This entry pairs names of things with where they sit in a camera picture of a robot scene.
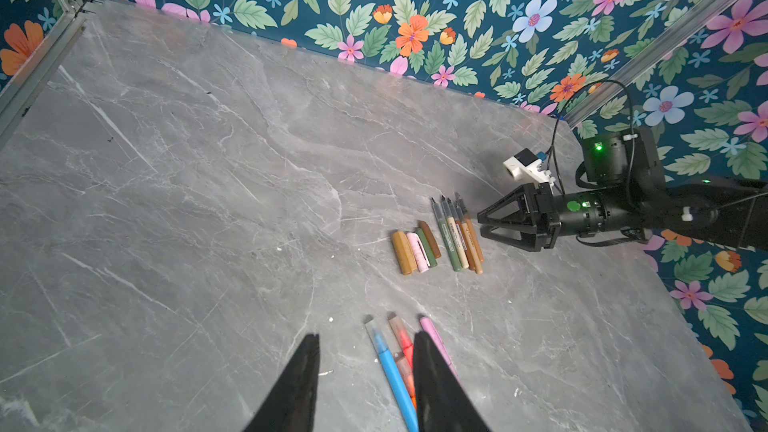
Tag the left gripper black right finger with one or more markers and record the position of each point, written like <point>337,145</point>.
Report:
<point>442,404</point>

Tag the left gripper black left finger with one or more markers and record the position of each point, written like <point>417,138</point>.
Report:
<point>291,403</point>

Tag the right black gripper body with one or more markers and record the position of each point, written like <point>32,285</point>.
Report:
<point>543,218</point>

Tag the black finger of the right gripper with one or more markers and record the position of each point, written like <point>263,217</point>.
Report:
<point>520,236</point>
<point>514,208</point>

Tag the ochre brown marker pen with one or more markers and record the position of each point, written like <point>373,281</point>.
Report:
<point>475,255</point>

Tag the light pink marker pen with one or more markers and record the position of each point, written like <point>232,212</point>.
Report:
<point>454,233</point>

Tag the olive green marker pen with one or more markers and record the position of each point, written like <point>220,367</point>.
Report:
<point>462,235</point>

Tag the dark green brown marker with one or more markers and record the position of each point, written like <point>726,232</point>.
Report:
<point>446,236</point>

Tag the green pen cap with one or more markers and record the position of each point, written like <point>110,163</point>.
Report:
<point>428,252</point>

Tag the brown pen cap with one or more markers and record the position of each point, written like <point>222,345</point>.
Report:
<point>430,240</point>

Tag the light pink pen cap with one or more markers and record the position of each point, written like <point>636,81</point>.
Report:
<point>418,251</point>

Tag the ochre pen cap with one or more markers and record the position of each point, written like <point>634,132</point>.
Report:
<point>404,253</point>

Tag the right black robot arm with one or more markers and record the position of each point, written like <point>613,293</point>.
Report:
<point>622,188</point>

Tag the blue marker pen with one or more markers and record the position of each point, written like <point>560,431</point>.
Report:
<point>393,375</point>

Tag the orange marker pen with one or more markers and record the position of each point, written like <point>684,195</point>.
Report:
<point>407,376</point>

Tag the red marker pen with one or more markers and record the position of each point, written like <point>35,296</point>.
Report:
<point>402,336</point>

